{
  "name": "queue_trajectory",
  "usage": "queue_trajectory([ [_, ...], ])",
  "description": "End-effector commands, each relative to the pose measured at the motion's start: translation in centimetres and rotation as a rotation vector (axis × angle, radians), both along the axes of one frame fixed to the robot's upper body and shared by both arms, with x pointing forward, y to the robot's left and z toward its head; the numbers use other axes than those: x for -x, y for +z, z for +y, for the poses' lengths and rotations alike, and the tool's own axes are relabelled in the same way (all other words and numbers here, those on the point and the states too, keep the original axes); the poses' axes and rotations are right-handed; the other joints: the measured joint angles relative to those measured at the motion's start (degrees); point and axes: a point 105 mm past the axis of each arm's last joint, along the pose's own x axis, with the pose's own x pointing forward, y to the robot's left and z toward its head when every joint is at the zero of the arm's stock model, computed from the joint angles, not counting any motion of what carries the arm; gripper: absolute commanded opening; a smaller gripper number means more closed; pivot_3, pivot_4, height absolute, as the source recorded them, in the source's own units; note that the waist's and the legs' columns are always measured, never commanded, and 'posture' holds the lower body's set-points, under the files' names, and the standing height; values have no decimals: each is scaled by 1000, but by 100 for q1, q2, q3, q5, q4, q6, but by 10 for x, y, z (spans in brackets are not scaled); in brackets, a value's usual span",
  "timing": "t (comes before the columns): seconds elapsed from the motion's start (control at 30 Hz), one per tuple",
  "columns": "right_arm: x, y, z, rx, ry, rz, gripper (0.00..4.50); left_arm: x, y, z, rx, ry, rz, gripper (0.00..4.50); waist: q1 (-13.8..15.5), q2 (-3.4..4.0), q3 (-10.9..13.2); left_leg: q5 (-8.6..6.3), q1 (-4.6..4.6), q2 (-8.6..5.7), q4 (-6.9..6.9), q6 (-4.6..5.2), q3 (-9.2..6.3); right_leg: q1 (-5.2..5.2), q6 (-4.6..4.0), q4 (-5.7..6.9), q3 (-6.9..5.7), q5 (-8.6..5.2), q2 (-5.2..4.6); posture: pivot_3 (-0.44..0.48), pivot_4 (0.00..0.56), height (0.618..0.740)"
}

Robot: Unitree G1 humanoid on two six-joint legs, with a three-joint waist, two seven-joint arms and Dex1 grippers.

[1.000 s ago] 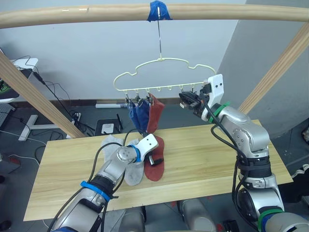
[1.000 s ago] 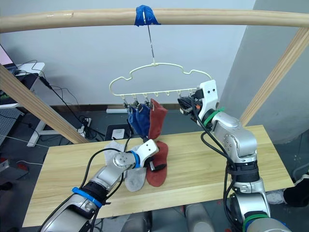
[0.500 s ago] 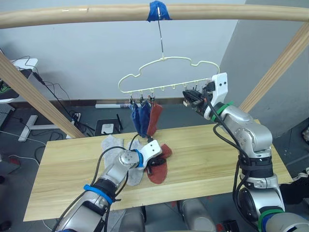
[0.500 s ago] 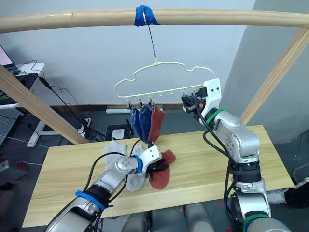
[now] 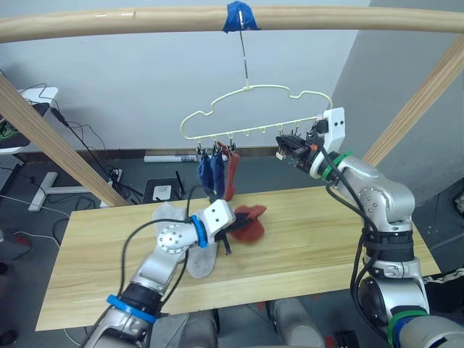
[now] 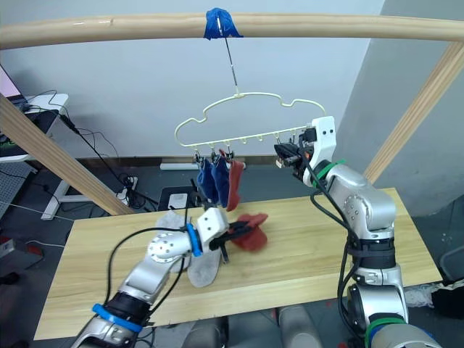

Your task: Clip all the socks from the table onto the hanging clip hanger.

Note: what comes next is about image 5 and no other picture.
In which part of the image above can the cream cloud-shaped clip hanger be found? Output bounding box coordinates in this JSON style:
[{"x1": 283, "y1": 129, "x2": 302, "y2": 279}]
[{"x1": 180, "y1": 10, "x2": 334, "y2": 141}]

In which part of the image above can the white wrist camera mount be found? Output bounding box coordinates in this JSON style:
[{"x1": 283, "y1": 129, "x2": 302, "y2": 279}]
[
  {"x1": 321, "y1": 107, "x2": 345, "y2": 153},
  {"x1": 202, "y1": 199, "x2": 236, "y2": 236}
]

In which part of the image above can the black green-print item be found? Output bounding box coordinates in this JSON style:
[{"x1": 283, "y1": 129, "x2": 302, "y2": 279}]
[{"x1": 0, "y1": 119, "x2": 28, "y2": 152}]

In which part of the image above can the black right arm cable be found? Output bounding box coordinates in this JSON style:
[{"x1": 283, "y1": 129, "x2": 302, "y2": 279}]
[{"x1": 320, "y1": 146, "x2": 381, "y2": 327}]

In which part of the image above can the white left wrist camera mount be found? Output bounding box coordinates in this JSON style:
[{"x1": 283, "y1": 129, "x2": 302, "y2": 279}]
[{"x1": 202, "y1": 199, "x2": 236, "y2": 236}]

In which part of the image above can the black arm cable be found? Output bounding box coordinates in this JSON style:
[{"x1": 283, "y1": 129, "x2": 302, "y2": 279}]
[
  {"x1": 320, "y1": 146, "x2": 381, "y2": 327},
  {"x1": 121, "y1": 186, "x2": 225, "y2": 316}
]

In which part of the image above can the grey rounded shape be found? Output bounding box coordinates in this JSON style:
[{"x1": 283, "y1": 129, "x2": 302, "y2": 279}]
[
  {"x1": 271, "y1": 299, "x2": 326, "y2": 348},
  {"x1": 177, "y1": 311, "x2": 219, "y2": 348}
]

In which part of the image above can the round wooden hanging rod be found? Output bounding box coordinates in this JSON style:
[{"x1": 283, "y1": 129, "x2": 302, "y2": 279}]
[{"x1": 0, "y1": 5, "x2": 464, "y2": 44}]

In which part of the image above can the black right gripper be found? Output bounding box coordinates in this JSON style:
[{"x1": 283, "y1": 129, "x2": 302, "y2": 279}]
[{"x1": 275, "y1": 123, "x2": 327, "y2": 177}]

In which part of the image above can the slanted wooden frame post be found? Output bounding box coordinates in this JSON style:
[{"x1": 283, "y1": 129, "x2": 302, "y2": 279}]
[
  {"x1": 361, "y1": 34, "x2": 464, "y2": 167},
  {"x1": 0, "y1": 74, "x2": 130, "y2": 207}
]

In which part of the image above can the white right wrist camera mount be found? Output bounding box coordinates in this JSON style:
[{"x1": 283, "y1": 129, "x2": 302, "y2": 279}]
[{"x1": 321, "y1": 107, "x2": 345, "y2": 153}]

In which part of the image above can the red sock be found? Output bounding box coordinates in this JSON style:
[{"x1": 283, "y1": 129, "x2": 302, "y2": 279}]
[
  {"x1": 223, "y1": 152, "x2": 241, "y2": 202},
  {"x1": 230, "y1": 204, "x2": 268, "y2": 244}
]

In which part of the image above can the grey sock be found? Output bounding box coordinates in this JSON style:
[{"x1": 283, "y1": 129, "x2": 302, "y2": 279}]
[
  {"x1": 152, "y1": 202, "x2": 189, "y2": 233},
  {"x1": 186, "y1": 241, "x2": 218, "y2": 279}
]

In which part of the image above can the black power cable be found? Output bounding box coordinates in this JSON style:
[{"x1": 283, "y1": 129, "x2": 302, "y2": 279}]
[{"x1": 27, "y1": 83, "x2": 146, "y2": 204}]

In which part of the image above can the grey perforated board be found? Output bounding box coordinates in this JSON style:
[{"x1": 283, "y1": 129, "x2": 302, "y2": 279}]
[{"x1": 0, "y1": 154, "x2": 22, "y2": 193}]

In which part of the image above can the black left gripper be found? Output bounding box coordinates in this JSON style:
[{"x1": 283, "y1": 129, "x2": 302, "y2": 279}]
[{"x1": 213, "y1": 212, "x2": 260, "y2": 255}]

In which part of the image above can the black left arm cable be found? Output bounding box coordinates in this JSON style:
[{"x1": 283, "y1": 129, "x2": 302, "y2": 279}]
[{"x1": 121, "y1": 186, "x2": 225, "y2": 316}]

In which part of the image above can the blue sock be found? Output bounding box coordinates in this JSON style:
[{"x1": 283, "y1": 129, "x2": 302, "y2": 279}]
[
  {"x1": 210, "y1": 154, "x2": 228, "y2": 196},
  {"x1": 196, "y1": 154, "x2": 215, "y2": 189}
]

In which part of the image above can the blue tape wrap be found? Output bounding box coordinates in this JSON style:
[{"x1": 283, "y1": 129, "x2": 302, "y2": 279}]
[{"x1": 220, "y1": 1, "x2": 261, "y2": 34}]

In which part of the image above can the white power strip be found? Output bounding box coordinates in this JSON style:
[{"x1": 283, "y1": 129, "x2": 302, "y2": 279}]
[{"x1": 144, "y1": 154, "x2": 199, "y2": 163}]

